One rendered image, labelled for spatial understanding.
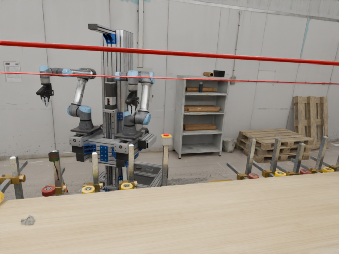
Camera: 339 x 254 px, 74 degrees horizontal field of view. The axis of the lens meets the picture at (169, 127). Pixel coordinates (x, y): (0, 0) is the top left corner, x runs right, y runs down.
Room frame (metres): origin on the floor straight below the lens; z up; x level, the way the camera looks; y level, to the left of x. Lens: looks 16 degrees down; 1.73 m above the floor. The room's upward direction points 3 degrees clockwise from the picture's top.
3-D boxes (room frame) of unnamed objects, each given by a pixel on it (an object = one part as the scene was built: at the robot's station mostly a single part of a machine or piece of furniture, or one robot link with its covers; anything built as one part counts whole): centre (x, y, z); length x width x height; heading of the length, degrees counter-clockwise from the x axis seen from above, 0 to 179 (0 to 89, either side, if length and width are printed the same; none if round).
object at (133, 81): (1.82, 0.31, 1.62); 0.09 x 0.08 x 0.11; 173
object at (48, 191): (1.29, 0.77, 0.85); 0.08 x 0.08 x 0.11
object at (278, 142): (1.83, -0.94, 0.93); 0.03 x 0.03 x 0.48; 14
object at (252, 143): (1.77, -0.70, 0.93); 0.03 x 0.03 x 0.48; 14
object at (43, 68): (2.02, 1.12, 1.62); 0.09 x 0.08 x 0.11; 159
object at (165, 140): (1.58, 0.02, 1.18); 0.07 x 0.07 x 0.08; 14
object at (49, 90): (2.02, 1.12, 1.46); 0.09 x 0.08 x 0.12; 166
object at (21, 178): (1.32, 1.02, 0.95); 0.13 x 0.06 x 0.05; 104
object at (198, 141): (4.29, -0.58, 0.78); 0.90 x 0.45 x 1.55; 106
